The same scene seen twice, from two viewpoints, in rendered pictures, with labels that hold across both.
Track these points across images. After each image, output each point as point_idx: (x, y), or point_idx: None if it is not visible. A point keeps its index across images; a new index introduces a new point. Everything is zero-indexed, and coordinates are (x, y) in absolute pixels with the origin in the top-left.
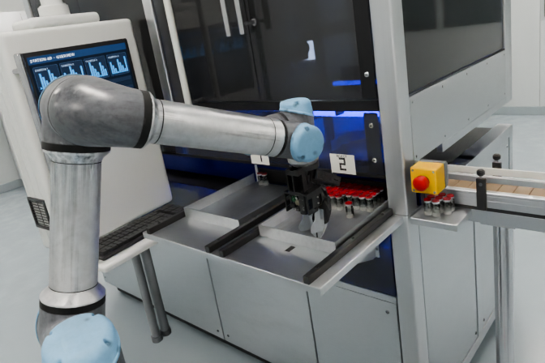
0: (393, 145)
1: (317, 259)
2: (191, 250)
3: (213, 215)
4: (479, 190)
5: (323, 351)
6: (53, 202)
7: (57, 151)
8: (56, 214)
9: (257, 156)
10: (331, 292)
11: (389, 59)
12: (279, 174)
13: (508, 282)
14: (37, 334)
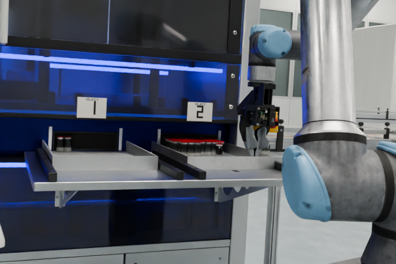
0: (248, 93)
1: (271, 171)
2: (149, 184)
3: (115, 158)
4: (280, 135)
5: None
6: (344, 25)
7: None
8: (347, 37)
9: (88, 108)
10: (158, 260)
11: (256, 23)
12: (85, 138)
13: (279, 211)
14: (332, 182)
